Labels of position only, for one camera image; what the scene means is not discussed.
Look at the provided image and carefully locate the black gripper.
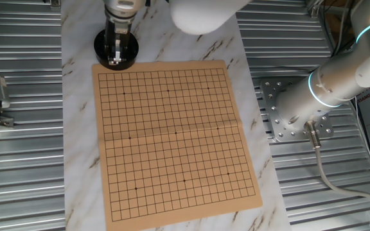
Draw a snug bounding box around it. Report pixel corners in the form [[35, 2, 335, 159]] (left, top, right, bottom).
[[104, 19, 132, 66]]

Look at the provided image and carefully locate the wooden go board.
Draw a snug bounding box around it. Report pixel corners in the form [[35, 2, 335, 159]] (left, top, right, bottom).
[[91, 59, 263, 231]]

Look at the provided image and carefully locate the black bowl of Go stones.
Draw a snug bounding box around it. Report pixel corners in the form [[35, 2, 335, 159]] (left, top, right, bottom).
[[93, 28, 140, 71]]

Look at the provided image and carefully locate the white marble pattern mat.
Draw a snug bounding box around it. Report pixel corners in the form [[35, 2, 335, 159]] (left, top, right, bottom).
[[60, 0, 292, 231]]

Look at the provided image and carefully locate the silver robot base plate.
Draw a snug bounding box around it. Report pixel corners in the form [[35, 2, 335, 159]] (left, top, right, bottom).
[[260, 78, 335, 143]]

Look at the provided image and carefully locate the grey base cable with connector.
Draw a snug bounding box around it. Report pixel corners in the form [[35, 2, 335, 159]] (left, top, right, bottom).
[[303, 121, 370, 211]]

